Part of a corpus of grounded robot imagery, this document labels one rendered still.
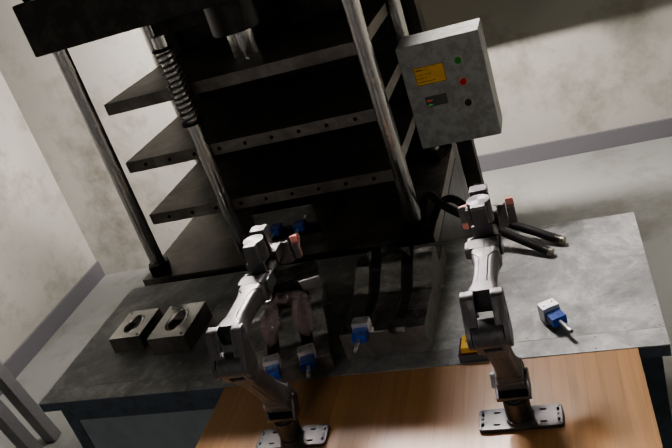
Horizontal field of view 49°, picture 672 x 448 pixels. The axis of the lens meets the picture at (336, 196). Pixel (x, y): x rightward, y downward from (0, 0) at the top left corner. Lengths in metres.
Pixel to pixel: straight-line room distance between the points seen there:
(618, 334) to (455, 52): 1.13
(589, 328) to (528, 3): 2.93
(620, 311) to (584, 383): 0.30
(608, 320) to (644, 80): 2.97
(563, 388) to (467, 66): 1.22
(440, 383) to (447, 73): 1.15
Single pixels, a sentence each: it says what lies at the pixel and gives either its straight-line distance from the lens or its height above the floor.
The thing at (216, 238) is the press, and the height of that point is 0.79.
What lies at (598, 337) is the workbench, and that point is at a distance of 2.10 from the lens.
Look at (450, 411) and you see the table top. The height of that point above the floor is 0.80.
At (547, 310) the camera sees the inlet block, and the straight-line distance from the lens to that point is 2.14.
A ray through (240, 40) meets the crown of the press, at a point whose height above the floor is 1.61.
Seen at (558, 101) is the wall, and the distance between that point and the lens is 4.93.
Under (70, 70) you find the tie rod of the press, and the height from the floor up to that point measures 1.72.
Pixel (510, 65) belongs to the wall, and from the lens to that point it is 4.83.
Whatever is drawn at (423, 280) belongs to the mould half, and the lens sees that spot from 2.31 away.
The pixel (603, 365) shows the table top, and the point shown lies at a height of 0.80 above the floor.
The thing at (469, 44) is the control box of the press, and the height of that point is 1.42.
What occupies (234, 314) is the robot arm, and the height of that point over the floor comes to 1.23.
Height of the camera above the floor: 2.09
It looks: 23 degrees down
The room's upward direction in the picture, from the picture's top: 19 degrees counter-clockwise
